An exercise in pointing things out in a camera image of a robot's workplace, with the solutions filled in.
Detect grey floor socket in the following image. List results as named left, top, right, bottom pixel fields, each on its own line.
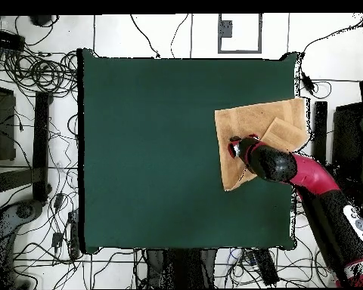
left=218, top=20, right=233, bottom=39

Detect coiled black cables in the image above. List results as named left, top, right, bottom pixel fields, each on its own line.
left=0, top=45, right=79, bottom=97

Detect grey floor hatch frame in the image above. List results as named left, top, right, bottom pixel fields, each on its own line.
left=217, top=13, right=263, bottom=54

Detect tan terry towel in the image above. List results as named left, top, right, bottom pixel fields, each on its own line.
left=214, top=97, right=310, bottom=192

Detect black cable with adapter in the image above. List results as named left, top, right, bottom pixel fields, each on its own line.
left=299, top=13, right=363, bottom=100

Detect grey swivel chair base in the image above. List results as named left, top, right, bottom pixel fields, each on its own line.
left=0, top=200, right=45, bottom=245

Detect dark green table cloth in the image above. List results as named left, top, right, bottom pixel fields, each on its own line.
left=76, top=48, right=300, bottom=255

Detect black box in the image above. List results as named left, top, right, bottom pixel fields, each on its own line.
left=0, top=84, right=17, bottom=162
left=330, top=102, right=363, bottom=194

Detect black stand base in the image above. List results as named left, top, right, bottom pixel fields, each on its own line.
left=311, top=100, right=329, bottom=165
left=0, top=91, right=53, bottom=202

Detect black power strip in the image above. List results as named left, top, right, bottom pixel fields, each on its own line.
left=253, top=248, right=281, bottom=287
left=0, top=29, right=26, bottom=51

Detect thin black cable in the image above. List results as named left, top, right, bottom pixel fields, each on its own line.
left=169, top=13, right=190, bottom=59
left=129, top=13, right=162, bottom=59

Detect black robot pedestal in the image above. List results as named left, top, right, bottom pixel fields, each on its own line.
left=146, top=248, right=219, bottom=289

